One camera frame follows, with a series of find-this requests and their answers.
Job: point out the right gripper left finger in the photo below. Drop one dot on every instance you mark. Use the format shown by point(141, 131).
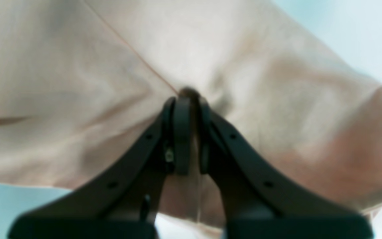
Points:
point(121, 202)

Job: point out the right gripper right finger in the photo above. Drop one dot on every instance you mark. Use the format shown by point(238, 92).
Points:
point(260, 202)

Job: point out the peach t-shirt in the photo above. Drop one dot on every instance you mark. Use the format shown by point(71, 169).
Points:
point(82, 80)

